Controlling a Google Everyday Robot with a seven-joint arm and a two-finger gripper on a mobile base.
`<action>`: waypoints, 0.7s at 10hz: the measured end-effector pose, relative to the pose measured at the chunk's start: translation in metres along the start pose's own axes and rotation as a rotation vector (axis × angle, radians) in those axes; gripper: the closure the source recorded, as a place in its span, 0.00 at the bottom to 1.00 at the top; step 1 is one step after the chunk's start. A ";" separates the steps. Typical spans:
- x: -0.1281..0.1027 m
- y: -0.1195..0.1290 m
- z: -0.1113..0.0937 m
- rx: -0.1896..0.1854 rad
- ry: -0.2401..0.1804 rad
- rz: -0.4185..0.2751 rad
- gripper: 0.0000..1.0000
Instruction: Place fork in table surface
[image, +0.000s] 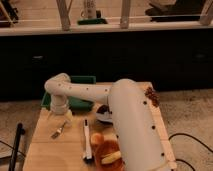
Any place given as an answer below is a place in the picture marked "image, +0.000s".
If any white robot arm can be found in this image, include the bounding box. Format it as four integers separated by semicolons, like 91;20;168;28
44;73;170;171

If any green plastic bin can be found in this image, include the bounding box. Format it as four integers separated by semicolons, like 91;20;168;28
41;73;96;111

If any white bowl with dark food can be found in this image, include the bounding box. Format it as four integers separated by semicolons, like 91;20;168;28
96;105;112;123

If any white knife with black tip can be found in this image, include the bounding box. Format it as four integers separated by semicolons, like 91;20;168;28
84;119;92;161

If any black pole stand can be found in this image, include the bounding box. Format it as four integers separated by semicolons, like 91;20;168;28
8;123;25;171

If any orange toy food pile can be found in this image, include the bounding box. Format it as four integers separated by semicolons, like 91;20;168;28
90;133;124;171

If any brown grape bunch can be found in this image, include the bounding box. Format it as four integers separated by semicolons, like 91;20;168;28
145;87;159;107

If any white bottle on green base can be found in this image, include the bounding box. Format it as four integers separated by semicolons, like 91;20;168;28
77;0;107;25

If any wooden frame leg left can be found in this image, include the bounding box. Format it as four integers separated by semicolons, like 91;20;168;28
56;0;70;31

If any wooden frame leg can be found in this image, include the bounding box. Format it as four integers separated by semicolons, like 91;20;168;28
120;0;131;29
56;0;70;31

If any black cable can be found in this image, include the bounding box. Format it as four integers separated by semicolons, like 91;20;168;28
168;132;213;171

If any wooden frame leg right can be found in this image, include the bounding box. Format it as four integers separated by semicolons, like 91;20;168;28
120;0;131;29

